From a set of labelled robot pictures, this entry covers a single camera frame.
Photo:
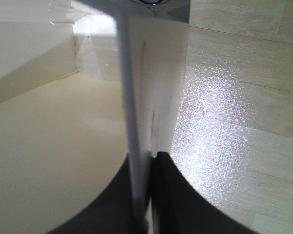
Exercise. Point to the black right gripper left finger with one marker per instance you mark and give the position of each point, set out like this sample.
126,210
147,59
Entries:
110,213

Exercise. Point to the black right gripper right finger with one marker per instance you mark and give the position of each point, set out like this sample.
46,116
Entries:
178,209

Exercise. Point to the white plastic trash bin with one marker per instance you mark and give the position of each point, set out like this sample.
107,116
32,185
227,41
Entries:
83,85

